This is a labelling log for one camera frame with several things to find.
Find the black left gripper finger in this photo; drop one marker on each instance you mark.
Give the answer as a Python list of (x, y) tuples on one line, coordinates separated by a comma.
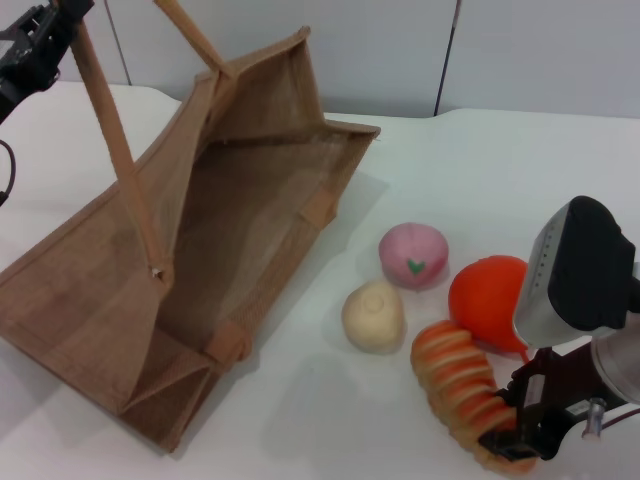
[(61, 40), (77, 7)]

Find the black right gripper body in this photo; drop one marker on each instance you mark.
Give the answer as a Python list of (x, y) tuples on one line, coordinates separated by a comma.
[(560, 395)]

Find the dark vertical wall strip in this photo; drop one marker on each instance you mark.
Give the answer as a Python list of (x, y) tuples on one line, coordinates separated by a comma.
[(446, 55), (120, 45)]

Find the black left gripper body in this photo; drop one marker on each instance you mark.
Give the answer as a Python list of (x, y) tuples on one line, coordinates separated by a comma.
[(25, 60)]

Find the orange striped bread roll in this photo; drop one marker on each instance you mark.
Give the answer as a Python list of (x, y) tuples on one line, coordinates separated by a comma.
[(455, 375)]

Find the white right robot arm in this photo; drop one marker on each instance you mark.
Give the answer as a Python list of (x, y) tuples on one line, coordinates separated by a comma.
[(620, 370)]

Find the cream egg yolk pastry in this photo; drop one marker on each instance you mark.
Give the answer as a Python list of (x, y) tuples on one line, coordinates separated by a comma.
[(372, 317)]

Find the brown jute tote bag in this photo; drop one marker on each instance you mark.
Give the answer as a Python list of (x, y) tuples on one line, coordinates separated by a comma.
[(100, 300)]

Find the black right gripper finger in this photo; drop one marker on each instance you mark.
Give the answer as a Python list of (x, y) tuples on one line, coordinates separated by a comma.
[(506, 398), (510, 445)]

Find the orange toy pear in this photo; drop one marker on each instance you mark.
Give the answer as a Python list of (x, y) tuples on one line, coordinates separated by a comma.
[(487, 295)]

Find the pink peach bun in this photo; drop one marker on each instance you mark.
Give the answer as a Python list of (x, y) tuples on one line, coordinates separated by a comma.
[(412, 252)]

